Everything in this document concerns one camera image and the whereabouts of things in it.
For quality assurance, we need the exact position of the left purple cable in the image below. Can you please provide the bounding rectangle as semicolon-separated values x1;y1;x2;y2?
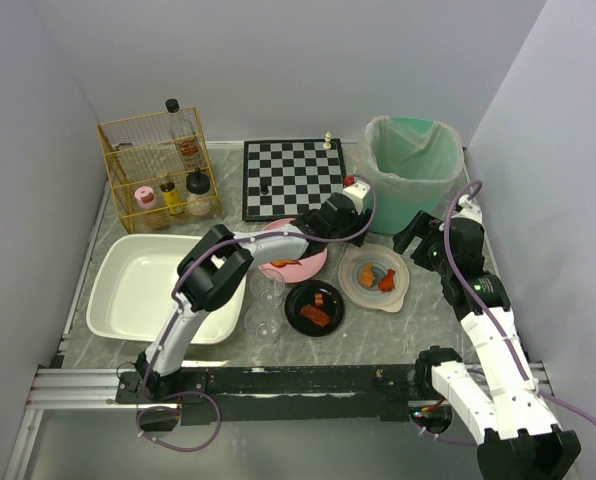
135;173;378;455

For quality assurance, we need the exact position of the aluminium rail frame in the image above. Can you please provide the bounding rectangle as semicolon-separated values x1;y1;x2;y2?
2;367;574;480

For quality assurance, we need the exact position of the clear plastic cup lower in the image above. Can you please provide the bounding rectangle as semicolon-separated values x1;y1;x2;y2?
244;306;281;344

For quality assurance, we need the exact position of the beige blue ceramic plate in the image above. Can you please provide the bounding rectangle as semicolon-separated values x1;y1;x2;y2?
338;244;410;313

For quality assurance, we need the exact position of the pink lid seasoning jar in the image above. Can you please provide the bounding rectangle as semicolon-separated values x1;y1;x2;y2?
134;185;157;212

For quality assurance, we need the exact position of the brown sauce bottle yellow label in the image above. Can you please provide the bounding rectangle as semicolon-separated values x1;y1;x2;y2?
157;169;184;215

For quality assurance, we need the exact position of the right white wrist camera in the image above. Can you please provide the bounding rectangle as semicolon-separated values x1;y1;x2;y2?
452;195;483;224

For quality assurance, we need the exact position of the clear plastic cup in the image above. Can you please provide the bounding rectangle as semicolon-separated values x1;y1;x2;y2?
249;269;285;307
244;306;281;344

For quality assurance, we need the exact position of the red meat slab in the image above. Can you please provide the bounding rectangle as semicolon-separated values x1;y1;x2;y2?
300;304;331;328

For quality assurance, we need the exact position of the clear bottle red label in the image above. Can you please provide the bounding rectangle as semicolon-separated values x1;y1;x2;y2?
165;98;205;171

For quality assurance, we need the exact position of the black white chessboard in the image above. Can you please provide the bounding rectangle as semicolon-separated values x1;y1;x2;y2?
242;138;346;222

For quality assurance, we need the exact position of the white plastic tub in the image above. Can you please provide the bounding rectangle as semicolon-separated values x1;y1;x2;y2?
85;232;248;346

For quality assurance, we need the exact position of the orange nugget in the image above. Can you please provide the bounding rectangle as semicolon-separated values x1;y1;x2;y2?
359;263;376;288

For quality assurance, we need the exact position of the black round plate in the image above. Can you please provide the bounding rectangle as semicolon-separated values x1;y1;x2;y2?
284;280;345;338

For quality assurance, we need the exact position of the green trash bin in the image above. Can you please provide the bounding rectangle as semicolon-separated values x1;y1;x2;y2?
361;116;465;235

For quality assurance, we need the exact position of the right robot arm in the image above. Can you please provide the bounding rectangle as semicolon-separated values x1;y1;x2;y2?
393;211;581;479

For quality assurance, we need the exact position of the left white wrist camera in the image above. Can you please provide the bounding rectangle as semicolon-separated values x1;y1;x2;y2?
342;175;371;213

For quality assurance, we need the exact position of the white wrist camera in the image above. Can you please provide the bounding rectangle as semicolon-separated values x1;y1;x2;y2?
452;195;483;224
342;175;371;213

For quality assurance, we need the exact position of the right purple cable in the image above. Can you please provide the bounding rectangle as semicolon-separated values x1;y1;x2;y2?
412;179;596;466

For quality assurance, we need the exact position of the yellow wire rack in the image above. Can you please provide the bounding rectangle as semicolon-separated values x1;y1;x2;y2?
97;107;224;234

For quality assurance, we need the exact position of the black lid spice jar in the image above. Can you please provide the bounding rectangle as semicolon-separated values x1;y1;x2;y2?
185;167;211;216

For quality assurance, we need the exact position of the purple cable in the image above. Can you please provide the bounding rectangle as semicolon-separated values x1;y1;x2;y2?
412;179;596;466
135;173;378;455

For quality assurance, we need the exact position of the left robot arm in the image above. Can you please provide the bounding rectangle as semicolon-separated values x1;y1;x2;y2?
135;179;376;398

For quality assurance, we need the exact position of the red chicken piece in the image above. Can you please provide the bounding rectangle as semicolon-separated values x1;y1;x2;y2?
378;269;395;292

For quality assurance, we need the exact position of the clear plastic cup upper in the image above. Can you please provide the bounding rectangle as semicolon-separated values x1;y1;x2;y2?
249;269;285;307

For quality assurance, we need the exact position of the clear bin liner bag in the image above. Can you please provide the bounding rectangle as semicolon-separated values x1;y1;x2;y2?
352;115;465;204

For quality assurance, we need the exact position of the white chess piece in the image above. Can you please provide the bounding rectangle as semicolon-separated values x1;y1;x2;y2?
323;132;332;150

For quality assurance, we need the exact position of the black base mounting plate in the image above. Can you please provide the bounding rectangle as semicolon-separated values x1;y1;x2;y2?
115;364;440;426

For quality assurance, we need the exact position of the pink plate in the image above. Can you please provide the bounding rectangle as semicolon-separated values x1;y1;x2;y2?
256;218;328;284

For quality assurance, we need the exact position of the chicken wing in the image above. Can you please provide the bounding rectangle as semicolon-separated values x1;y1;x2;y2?
271;259;301;268

